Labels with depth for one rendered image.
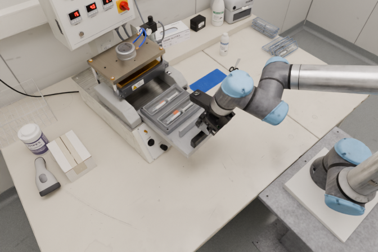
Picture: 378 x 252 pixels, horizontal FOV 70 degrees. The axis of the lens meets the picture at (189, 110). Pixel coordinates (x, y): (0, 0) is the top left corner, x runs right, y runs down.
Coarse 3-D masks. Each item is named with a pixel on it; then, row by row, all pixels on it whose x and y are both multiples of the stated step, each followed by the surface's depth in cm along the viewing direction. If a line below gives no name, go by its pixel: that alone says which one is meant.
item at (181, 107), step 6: (180, 102) 108; (186, 102) 108; (192, 102) 108; (174, 108) 106; (180, 108) 106; (186, 108) 106; (168, 114) 104; (174, 114) 104; (180, 114) 104; (162, 120) 103; (168, 120) 102
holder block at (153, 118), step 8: (168, 88) 115; (184, 96) 112; (168, 104) 109; (144, 112) 107; (160, 112) 106; (192, 112) 107; (152, 120) 105; (184, 120) 106; (160, 128) 104; (168, 128) 101
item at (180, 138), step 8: (200, 112) 104; (144, 120) 109; (192, 120) 102; (152, 128) 107; (176, 128) 104; (184, 128) 100; (192, 128) 104; (168, 136) 102; (176, 136) 102; (184, 136) 102; (192, 136) 102; (208, 136) 102; (176, 144) 100; (184, 144) 100; (200, 144) 101; (184, 152) 98; (192, 152) 99
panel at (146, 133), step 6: (144, 126) 112; (138, 132) 111; (144, 132) 113; (150, 132) 115; (144, 138) 114; (150, 138) 116; (156, 138) 118; (162, 138) 120; (144, 144) 114; (156, 144) 119; (168, 144) 123; (150, 150) 117; (156, 150) 119; (162, 150) 121; (156, 156) 120
